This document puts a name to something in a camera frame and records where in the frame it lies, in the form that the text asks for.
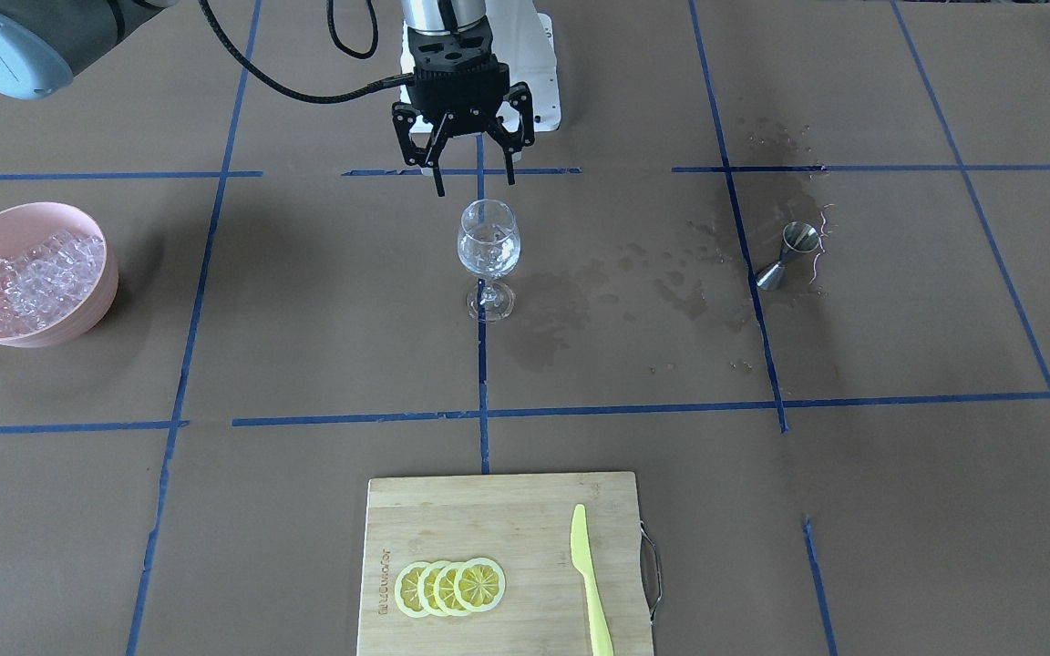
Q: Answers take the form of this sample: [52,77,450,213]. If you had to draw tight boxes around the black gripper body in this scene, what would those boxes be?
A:
[405,26,512,136]

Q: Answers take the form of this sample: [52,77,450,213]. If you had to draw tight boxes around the steel jigger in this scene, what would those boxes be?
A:
[756,221,821,291]

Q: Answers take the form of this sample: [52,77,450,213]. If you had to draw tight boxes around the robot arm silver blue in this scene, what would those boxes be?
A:
[0,1,537,195]

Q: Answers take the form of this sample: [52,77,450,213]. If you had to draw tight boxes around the clear wine glass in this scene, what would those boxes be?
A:
[456,199,521,323]

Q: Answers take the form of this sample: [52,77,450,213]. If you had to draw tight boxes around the clear ice cubes pile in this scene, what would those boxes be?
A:
[0,229,106,337]

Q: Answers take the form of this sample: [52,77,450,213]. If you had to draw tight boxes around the pink bowl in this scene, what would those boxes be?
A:
[0,202,119,348]

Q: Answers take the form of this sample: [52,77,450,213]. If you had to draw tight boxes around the bamboo cutting board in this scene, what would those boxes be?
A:
[355,472,654,655]

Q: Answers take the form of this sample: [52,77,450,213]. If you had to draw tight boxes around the lemon slice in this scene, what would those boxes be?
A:
[453,557,507,613]
[395,560,431,618]
[417,560,452,616]
[433,563,470,616]

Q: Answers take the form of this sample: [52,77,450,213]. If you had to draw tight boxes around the yellow plastic knife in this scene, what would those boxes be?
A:
[568,503,615,655]

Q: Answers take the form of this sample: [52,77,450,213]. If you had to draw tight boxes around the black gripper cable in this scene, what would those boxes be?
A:
[200,0,417,104]

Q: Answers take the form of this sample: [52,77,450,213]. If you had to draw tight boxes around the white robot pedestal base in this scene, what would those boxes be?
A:
[400,1,561,132]

